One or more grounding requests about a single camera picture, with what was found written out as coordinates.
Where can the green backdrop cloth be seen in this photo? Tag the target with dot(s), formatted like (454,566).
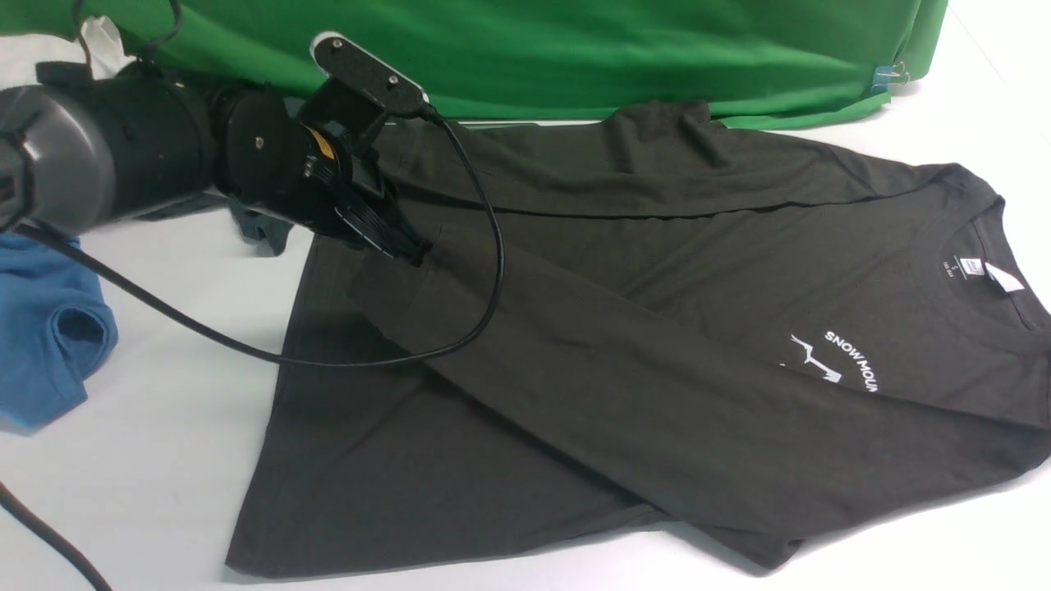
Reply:
(759,65)

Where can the dark gray long-sleeve top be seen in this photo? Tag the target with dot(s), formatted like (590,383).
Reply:
(765,337)

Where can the blue binder clip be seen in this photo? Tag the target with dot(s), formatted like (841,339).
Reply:
(887,77)

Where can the white crumpled garment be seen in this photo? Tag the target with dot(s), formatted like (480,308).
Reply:
(22,53)

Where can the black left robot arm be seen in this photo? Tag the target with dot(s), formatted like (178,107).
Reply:
(78,154)

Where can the dark slate crumpled garment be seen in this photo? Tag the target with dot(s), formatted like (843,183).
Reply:
(267,234)

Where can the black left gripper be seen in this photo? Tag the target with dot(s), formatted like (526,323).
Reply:
(273,163)

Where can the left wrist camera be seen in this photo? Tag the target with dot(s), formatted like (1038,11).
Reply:
(366,76)

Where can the blue t-shirt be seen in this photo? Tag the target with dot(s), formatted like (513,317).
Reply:
(56,331)

